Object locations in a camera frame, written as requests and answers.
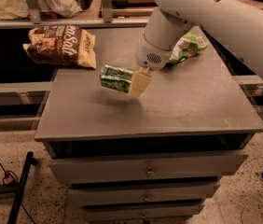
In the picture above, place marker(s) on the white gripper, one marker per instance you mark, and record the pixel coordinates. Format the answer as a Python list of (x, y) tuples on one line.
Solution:
[(148, 57)]

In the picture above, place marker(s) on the green soda can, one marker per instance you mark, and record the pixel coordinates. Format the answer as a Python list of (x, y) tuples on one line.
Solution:
[(116, 78)]

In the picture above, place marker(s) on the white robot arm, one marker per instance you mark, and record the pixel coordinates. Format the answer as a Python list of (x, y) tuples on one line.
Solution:
[(236, 26)]

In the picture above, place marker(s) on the green chip bag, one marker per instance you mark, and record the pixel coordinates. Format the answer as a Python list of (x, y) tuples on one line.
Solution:
[(188, 46)]

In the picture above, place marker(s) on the brown chip bag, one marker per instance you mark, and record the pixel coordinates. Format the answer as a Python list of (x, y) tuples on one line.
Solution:
[(66, 45)]

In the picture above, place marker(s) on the grey drawer cabinet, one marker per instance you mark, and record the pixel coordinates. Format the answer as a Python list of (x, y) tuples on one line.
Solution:
[(195, 106)]

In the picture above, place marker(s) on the top grey drawer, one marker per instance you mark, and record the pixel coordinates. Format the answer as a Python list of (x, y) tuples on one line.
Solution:
[(147, 166)]

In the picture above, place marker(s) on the grey drawer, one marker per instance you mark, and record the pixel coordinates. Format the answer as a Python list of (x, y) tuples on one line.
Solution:
[(147, 166), (151, 193), (142, 211)]

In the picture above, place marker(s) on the middle grey drawer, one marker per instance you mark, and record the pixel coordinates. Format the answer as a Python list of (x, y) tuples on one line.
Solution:
[(151, 193)]

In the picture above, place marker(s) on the bottom grey drawer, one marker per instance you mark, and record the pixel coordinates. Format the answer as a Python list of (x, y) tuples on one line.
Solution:
[(142, 211)]

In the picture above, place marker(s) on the black stand leg left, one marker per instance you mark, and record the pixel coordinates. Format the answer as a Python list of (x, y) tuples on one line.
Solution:
[(13, 187)]

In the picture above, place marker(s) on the metal rail frame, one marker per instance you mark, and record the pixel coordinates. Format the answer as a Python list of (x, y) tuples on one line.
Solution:
[(101, 13)]

